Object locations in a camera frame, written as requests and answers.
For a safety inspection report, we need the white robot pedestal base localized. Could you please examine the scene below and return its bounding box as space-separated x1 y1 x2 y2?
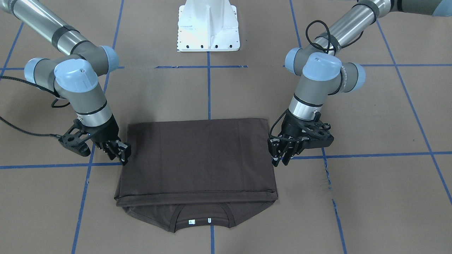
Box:
177 0 240 52

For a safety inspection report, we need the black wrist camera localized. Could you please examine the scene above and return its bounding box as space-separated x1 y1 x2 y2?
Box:
58 119 91 157
301 120 334 149

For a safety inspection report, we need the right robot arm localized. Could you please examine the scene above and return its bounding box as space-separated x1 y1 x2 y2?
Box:
1 0 131 165

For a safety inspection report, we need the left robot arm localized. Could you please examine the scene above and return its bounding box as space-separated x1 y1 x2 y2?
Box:
268 0 451 166

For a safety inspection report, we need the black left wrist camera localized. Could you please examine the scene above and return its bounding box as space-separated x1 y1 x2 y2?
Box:
301 120 334 149

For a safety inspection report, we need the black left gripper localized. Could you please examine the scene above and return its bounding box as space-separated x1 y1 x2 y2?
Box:
267 109 311 167

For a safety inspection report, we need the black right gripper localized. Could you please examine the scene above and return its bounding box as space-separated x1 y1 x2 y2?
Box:
90 115 131 165

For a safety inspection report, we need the long blue tape line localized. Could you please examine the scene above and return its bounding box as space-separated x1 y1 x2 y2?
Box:
207 52 215 254

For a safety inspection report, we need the dark brown t-shirt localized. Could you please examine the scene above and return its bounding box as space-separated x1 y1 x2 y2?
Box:
114 118 278 232

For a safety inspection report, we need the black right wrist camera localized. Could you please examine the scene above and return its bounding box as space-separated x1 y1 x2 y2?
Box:
58 119 91 157

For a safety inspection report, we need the crossing blue tape line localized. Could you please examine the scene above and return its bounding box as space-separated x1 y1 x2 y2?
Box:
0 151 452 169

